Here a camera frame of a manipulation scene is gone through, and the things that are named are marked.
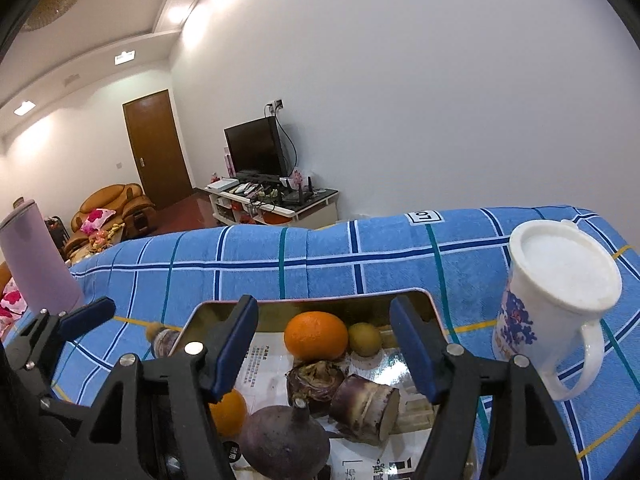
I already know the printed paper leaflet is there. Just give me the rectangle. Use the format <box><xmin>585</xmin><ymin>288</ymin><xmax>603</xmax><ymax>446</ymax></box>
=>
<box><xmin>235</xmin><ymin>340</ymin><xmax>436</xmax><ymax>480</ymax></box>

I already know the brown kiwi fruit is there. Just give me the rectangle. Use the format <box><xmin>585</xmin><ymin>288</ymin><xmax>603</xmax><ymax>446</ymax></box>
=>
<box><xmin>347</xmin><ymin>322</ymin><xmax>383</xmax><ymax>357</ymax></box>

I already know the black television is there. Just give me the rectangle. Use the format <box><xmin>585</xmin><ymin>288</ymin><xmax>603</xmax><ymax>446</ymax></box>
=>
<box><xmin>223</xmin><ymin>116</ymin><xmax>291</xmax><ymax>177</ymax></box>

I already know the purple tumbler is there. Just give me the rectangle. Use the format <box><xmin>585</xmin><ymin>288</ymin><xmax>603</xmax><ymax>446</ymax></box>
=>
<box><xmin>0</xmin><ymin>199</ymin><xmax>86</xmax><ymax>317</ymax></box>

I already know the white television stand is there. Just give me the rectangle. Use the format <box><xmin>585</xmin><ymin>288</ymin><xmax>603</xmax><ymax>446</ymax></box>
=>
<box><xmin>204</xmin><ymin>180</ymin><xmax>339</xmax><ymax>233</ymax></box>

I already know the white floral mug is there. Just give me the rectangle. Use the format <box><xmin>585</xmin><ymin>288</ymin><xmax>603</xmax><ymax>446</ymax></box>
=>
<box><xmin>492</xmin><ymin>219</ymin><xmax>623</xmax><ymax>402</ymax></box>

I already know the brown leather sofa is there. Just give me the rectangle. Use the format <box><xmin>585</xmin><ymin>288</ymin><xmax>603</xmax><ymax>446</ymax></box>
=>
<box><xmin>0</xmin><ymin>260</ymin><xmax>16</xmax><ymax>341</ymax></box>

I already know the pink tin box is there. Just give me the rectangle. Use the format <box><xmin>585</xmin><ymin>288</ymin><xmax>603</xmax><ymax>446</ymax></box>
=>
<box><xmin>170</xmin><ymin>288</ymin><xmax>493</xmax><ymax>480</ymax></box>

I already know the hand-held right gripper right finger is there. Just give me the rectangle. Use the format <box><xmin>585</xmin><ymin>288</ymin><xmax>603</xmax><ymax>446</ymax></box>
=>
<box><xmin>390</xmin><ymin>296</ymin><xmax>583</xmax><ymax>480</ymax></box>

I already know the cut bamboo shoot piece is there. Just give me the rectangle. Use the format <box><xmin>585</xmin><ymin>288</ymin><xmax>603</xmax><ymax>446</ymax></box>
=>
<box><xmin>327</xmin><ymin>374</ymin><xmax>401</xmax><ymax>443</ymax></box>

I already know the round ceiling medallion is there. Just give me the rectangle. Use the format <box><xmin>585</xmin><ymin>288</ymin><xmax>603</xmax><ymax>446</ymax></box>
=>
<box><xmin>25</xmin><ymin>0</ymin><xmax>86</xmax><ymax>31</ymax></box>

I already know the purple round radish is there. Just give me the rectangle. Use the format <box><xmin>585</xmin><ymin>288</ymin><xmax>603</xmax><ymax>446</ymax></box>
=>
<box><xmin>239</xmin><ymin>400</ymin><xmax>332</xmax><ymax>478</ymax></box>

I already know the orange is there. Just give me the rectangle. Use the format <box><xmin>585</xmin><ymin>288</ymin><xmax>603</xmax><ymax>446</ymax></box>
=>
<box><xmin>283</xmin><ymin>311</ymin><xmax>349</xmax><ymax>362</ymax></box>
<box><xmin>209</xmin><ymin>387</ymin><xmax>249</xmax><ymax>436</ymax></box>

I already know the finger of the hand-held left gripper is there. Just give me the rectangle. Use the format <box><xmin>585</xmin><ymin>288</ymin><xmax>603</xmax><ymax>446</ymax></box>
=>
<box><xmin>0</xmin><ymin>296</ymin><xmax>117</xmax><ymax>376</ymax></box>
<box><xmin>20</xmin><ymin>395</ymin><xmax>106</xmax><ymax>480</ymax></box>

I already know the pink floral cushion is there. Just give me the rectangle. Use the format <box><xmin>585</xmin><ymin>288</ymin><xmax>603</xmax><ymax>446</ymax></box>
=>
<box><xmin>82</xmin><ymin>208</ymin><xmax>116</xmax><ymax>235</ymax></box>
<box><xmin>0</xmin><ymin>280</ymin><xmax>27</xmax><ymax>317</ymax></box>

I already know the blue plaid blanket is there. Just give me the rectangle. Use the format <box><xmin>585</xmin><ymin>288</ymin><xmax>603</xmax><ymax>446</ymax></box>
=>
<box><xmin>50</xmin><ymin>204</ymin><xmax>640</xmax><ymax>480</ymax></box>

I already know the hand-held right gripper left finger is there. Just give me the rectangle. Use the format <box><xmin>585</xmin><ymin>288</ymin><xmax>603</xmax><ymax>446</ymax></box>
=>
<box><xmin>75</xmin><ymin>295</ymin><xmax>260</xmax><ymax>480</ymax></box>

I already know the black power cable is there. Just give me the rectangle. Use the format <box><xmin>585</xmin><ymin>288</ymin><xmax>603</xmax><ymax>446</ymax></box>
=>
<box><xmin>275</xmin><ymin>110</ymin><xmax>301</xmax><ymax>172</ymax></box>

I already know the wooden coffee table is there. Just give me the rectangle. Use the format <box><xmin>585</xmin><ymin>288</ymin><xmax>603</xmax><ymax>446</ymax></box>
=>
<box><xmin>65</xmin><ymin>222</ymin><xmax>126</xmax><ymax>261</ymax></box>

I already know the brown wooden door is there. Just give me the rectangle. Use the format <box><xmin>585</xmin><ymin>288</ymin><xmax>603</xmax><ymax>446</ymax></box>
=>
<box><xmin>122</xmin><ymin>89</ymin><xmax>194</xmax><ymax>211</ymax></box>

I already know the black router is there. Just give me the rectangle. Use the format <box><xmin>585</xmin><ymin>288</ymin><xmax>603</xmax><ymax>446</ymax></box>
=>
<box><xmin>280</xmin><ymin>176</ymin><xmax>321</xmax><ymax>206</ymax></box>

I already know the brown leather armchair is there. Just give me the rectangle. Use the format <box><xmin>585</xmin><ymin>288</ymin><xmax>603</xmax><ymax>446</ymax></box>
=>
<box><xmin>71</xmin><ymin>183</ymin><xmax>156</xmax><ymax>246</ymax></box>

